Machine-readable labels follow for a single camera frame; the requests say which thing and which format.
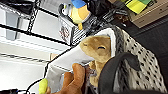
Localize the yellow-green pack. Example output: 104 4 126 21
124 0 153 15

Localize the black wire shelf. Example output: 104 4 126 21
0 0 168 66

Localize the orange plush toy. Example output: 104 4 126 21
46 63 91 94

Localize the open brown cardboard box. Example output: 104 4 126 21
128 0 168 29

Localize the thin black cable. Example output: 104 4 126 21
23 78 45 94

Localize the yellow plush piece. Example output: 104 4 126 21
38 78 49 94

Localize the white printed box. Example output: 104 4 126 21
58 14 83 46

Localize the dark goods cluster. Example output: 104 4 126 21
89 0 131 28

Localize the tan plush animal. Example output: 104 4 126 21
79 34 113 88

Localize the yellow plush with blue cap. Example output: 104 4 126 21
68 0 92 30

